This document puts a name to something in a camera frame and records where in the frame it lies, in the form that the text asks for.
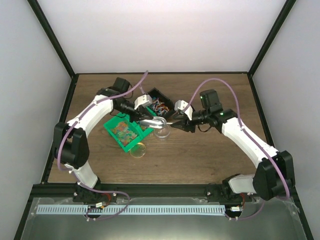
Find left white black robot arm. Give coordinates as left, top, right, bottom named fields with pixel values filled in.
left=53, top=74, right=153, bottom=202

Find black bin candies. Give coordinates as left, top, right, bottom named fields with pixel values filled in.
left=146, top=87, right=176, bottom=120

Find clear plastic jar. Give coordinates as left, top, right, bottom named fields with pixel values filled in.
left=154, top=125, right=171, bottom=140

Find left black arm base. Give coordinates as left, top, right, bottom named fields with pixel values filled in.
left=73, top=186, right=117, bottom=204

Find light blue slotted cable duct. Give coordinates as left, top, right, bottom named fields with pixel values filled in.
left=36, top=204, right=226, bottom=216

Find green bin gummy candies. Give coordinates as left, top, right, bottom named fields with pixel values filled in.
left=103, top=117, right=143, bottom=153

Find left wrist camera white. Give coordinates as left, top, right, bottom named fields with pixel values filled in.
left=134, top=94, right=153, bottom=110

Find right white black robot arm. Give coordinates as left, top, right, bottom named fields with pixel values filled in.
left=171, top=89, right=295, bottom=202

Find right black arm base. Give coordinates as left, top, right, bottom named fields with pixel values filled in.
left=204, top=174, right=243, bottom=203

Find gold jar lid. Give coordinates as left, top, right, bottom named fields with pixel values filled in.
left=129, top=142, right=147, bottom=158

